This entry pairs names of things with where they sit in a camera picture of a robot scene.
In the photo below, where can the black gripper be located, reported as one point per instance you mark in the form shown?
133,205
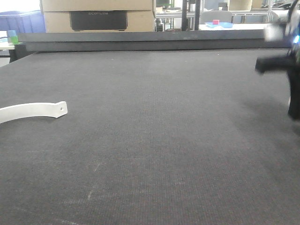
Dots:
288,31

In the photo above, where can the white PVC pipe clamp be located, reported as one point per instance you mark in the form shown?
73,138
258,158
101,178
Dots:
14,112

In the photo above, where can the blue tray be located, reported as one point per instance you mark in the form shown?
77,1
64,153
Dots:
225,25

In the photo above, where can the large cardboard box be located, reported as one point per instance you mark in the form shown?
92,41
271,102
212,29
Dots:
69,16

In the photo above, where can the blue crate far left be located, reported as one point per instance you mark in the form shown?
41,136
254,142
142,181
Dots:
22,22

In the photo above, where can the green block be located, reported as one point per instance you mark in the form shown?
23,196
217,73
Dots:
13,40

